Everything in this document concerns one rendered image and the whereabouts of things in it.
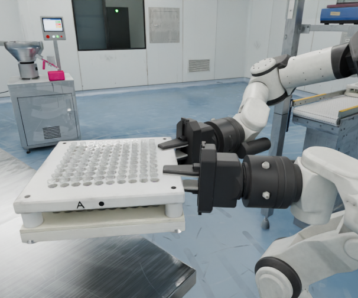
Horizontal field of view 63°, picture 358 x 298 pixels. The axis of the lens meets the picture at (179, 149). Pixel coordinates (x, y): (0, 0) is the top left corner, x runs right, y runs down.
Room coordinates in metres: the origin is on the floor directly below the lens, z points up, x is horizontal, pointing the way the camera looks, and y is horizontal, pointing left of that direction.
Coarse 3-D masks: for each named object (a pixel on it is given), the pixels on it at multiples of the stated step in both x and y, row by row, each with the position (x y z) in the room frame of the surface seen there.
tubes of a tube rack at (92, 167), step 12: (108, 144) 0.55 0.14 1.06; (120, 144) 0.54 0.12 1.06; (132, 144) 0.54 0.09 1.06; (144, 144) 0.54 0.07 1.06; (84, 156) 0.49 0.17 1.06; (96, 156) 0.49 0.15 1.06; (108, 156) 0.49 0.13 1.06; (132, 156) 0.48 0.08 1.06; (144, 156) 0.48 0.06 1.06; (72, 168) 0.43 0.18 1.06; (84, 168) 0.45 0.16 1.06; (96, 168) 0.45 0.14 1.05; (108, 168) 0.43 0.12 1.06; (120, 168) 0.43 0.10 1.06; (132, 168) 0.43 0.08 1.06; (144, 168) 0.44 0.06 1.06
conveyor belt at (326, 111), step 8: (344, 96) 1.93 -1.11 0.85; (352, 96) 1.93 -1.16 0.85; (312, 104) 1.72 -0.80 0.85; (320, 104) 1.72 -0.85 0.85; (328, 104) 1.72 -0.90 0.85; (336, 104) 1.72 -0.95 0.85; (344, 104) 1.72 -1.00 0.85; (352, 104) 1.72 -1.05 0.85; (296, 112) 1.62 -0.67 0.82; (304, 112) 1.59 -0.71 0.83; (312, 112) 1.56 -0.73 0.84; (320, 112) 1.54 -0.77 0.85; (328, 112) 1.54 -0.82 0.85; (336, 112) 1.54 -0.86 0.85; (320, 120) 1.50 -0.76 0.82; (328, 120) 1.47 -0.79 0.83; (336, 120) 1.44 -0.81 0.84
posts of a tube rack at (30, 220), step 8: (168, 208) 0.37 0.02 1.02; (176, 208) 0.37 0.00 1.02; (24, 216) 0.35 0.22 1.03; (32, 216) 0.35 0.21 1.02; (40, 216) 0.36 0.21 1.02; (168, 216) 0.37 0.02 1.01; (176, 216) 0.37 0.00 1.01; (24, 224) 0.35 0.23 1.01; (32, 224) 0.35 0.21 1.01; (40, 224) 0.36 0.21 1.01
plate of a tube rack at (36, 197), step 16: (64, 144) 0.57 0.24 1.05; (96, 144) 0.57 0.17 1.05; (48, 160) 0.49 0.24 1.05; (128, 160) 0.49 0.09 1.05; (160, 160) 0.48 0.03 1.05; (176, 160) 0.49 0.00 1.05; (48, 176) 0.42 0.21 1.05; (160, 176) 0.42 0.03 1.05; (176, 176) 0.42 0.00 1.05; (32, 192) 0.37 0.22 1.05; (48, 192) 0.37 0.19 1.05; (64, 192) 0.37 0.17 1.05; (80, 192) 0.37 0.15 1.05; (96, 192) 0.37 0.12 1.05; (112, 192) 0.37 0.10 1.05; (128, 192) 0.37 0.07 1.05; (144, 192) 0.37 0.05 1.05; (160, 192) 0.37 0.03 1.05; (176, 192) 0.37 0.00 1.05; (16, 208) 0.35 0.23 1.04; (32, 208) 0.35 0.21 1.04; (48, 208) 0.35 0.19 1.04; (64, 208) 0.35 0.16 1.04; (80, 208) 0.35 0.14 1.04; (96, 208) 0.36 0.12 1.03
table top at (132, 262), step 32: (0, 160) 0.89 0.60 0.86; (0, 192) 0.68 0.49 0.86; (0, 224) 0.54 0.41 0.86; (0, 256) 0.44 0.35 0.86; (32, 256) 0.44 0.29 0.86; (64, 256) 0.44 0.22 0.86; (96, 256) 0.44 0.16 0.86; (128, 256) 0.44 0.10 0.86; (160, 256) 0.44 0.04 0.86; (0, 288) 0.37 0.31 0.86; (32, 288) 0.37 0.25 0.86; (64, 288) 0.37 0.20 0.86; (96, 288) 0.37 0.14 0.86; (128, 288) 0.37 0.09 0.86; (160, 288) 0.37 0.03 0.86
